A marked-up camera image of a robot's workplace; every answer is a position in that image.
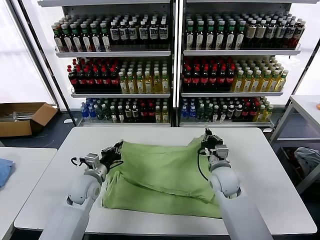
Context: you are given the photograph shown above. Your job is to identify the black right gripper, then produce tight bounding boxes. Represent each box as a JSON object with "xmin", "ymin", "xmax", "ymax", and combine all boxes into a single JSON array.
[{"xmin": 200, "ymin": 126, "xmax": 224, "ymax": 151}]

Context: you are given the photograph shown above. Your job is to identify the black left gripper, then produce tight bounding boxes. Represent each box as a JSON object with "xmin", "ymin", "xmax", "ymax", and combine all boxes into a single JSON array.
[{"xmin": 99, "ymin": 140, "xmax": 125, "ymax": 167}]

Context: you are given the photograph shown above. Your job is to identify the light green polo shirt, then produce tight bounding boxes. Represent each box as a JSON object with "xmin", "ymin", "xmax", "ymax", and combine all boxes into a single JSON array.
[{"xmin": 100, "ymin": 139, "xmax": 223, "ymax": 219}]

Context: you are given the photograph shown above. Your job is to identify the small cola bottle red label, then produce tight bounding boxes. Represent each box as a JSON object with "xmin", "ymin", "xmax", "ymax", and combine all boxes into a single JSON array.
[
  {"xmin": 242, "ymin": 102, "xmax": 251, "ymax": 121},
  {"xmin": 249, "ymin": 102, "xmax": 258, "ymax": 121},
  {"xmin": 139, "ymin": 102, "xmax": 148, "ymax": 123},
  {"xmin": 147, "ymin": 102, "xmax": 156, "ymax": 123}
]

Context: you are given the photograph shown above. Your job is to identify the cola bottle red cap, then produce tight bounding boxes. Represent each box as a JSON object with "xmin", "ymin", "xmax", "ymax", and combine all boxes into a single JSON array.
[
  {"xmin": 67, "ymin": 65, "xmax": 78, "ymax": 91},
  {"xmin": 101, "ymin": 67, "xmax": 112, "ymax": 91},
  {"xmin": 110, "ymin": 66, "xmax": 120, "ymax": 91},
  {"xmin": 93, "ymin": 67, "xmax": 103, "ymax": 91},
  {"xmin": 183, "ymin": 66, "xmax": 193, "ymax": 92},
  {"xmin": 200, "ymin": 66, "xmax": 210, "ymax": 92},
  {"xmin": 225, "ymin": 66, "xmax": 236, "ymax": 92},
  {"xmin": 191, "ymin": 66, "xmax": 201, "ymax": 92},
  {"xmin": 208, "ymin": 66, "xmax": 218, "ymax": 92},
  {"xmin": 76, "ymin": 67, "xmax": 86, "ymax": 91},
  {"xmin": 216, "ymin": 66, "xmax": 227, "ymax": 92},
  {"xmin": 85, "ymin": 67, "xmax": 95, "ymax": 91}
]

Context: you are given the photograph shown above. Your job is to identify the dark storage crate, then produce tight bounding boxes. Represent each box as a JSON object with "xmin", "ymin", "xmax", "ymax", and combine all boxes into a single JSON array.
[{"xmin": 277, "ymin": 146, "xmax": 320, "ymax": 186}]

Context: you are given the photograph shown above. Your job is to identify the grey metal shelving unit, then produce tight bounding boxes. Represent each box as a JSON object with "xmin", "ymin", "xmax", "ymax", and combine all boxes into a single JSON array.
[
  {"xmin": 177, "ymin": 0, "xmax": 302, "ymax": 131},
  {"xmin": 37, "ymin": 0, "xmax": 178, "ymax": 127}
]

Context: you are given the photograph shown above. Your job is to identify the white side table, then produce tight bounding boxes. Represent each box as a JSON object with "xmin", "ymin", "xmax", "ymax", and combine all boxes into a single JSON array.
[{"xmin": 0, "ymin": 146, "xmax": 59, "ymax": 240}]

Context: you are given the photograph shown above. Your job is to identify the red crumpled cloth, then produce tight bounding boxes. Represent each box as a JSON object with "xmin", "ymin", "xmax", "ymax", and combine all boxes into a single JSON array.
[{"xmin": 287, "ymin": 149, "xmax": 305, "ymax": 176}]

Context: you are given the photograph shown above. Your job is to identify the grey crumpled cloth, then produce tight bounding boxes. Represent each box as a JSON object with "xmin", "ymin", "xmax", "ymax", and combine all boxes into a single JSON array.
[{"xmin": 293, "ymin": 146, "xmax": 320, "ymax": 176}]

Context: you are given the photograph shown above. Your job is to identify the dark bottle green cap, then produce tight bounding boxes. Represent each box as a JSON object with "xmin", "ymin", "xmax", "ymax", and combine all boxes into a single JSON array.
[
  {"xmin": 81, "ymin": 22, "xmax": 92, "ymax": 53},
  {"xmin": 100, "ymin": 22, "xmax": 112, "ymax": 52},
  {"xmin": 226, "ymin": 20, "xmax": 237, "ymax": 50},
  {"xmin": 235, "ymin": 20, "xmax": 247, "ymax": 50},
  {"xmin": 71, "ymin": 23, "xmax": 83, "ymax": 53},
  {"xmin": 54, "ymin": 26, "xmax": 65, "ymax": 53},
  {"xmin": 195, "ymin": 20, "xmax": 205, "ymax": 51},
  {"xmin": 62, "ymin": 24, "xmax": 74, "ymax": 53},
  {"xmin": 185, "ymin": 20, "xmax": 195, "ymax": 51},
  {"xmin": 215, "ymin": 20, "xmax": 226, "ymax": 51},
  {"xmin": 205, "ymin": 20, "xmax": 216, "ymax": 51},
  {"xmin": 90, "ymin": 23, "xmax": 102, "ymax": 53}
]

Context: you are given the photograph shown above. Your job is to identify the brown cardboard box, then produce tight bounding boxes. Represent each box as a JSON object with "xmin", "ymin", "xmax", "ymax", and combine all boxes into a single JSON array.
[{"xmin": 0, "ymin": 102, "xmax": 59, "ymax": 138}]

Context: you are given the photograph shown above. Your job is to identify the metal parts in box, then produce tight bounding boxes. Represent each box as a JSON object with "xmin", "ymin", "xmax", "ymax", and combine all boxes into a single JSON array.
[{"xmin": 0, "ymin": 111, "xmax": 35, "ymax": 122}]

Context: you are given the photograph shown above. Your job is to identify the dark bottle beige label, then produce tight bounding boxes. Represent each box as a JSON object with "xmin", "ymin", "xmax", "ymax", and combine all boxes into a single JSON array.
[
  {"xmin": 255, "ymin": 20, "xmax": 267, "ymax": 49},
  {"xmin": 245, "ymin": 20, "xmax": 257, "ymax": 49}
]

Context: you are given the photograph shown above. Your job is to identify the blue folded cloth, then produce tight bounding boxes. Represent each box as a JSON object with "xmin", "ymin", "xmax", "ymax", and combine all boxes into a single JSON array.
[{"xmin": 0, "ymin": 157, "xmax": 16, "ymax": 191}]

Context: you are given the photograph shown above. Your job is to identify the dark bottle blue label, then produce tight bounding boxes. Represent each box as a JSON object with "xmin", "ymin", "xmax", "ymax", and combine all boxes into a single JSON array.
[
  {"xmin": 264, "ymin": 20, "xmax": 277, "ymax": 49},
  {"xmin": 128, "ymin": 21, "xmax": 139, "ymax": 46},
  {"xmin": 274, "ymin": 20, "xmax": 288, "ymax": 49},
  {"xmin": 119, "ymin": 21, "xmax": 129, "ymax": 46},
  {"xmin": 158, "ymin": 20, "xmax": 169, "ymax": 46},
  {"xmin": 109, "ymin": 21, "xmax": 120, "ymax": 46},
  {"xmin": 149, "ymin": 21, "xmax": 160, "ymax": 46},
  {"xmin": 138, "ymin": 21, "xmax": 149, "ymax": 46},
  {"xmin": 284, "ymin": 21, "xmax": 297, "ymax": 49}
]

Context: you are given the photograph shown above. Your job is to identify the reddish bottle blue label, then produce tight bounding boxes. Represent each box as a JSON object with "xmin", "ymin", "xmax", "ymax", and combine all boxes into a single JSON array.
[{"xmin": 292, "ymin": 21, "xmax": 306, "ymax": 49}]

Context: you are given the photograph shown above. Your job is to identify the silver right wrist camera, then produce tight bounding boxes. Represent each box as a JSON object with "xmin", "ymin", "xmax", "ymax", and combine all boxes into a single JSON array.
[{"xmin": 214, "ymin": 144, "xmax": 230, "ymax": 161}]

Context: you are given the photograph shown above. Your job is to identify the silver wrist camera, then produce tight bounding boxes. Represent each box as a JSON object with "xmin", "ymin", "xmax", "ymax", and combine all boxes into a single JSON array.
[
  {"xmin": 84, "ymin": 152, "xmax": 101, "ymax": 168},
  {"xmin": 214, "ymin": 144, "xmax": 230, "ymax": 161}
]

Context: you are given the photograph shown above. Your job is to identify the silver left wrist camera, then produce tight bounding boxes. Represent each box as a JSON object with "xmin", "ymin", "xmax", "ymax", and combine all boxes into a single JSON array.
[{"xmin": 84, "ymin": 152, "xmax": 101, "ymax": 168}]

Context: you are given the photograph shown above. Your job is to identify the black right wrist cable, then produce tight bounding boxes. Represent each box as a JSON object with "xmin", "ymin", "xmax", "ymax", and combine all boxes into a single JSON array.
[{"xmin": 196, "ymin": 147, "xmax": 211, "ymax": 182}]

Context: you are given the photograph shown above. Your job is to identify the grey metal frame table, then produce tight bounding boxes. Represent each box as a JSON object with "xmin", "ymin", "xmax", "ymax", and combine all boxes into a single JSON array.
[{"xmin": 269, "ymin": 94, "xmax": 320, "ymax": 196}]

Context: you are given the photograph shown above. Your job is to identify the black window post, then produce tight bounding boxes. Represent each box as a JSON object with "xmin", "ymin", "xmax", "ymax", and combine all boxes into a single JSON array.
[
  {"xmin": 18, "ymin": 0, "xmax": 77, "ymax": 127},
  {"xmin": 289, "ymin": 38, "xmax": 320, "ymax": 98}
]

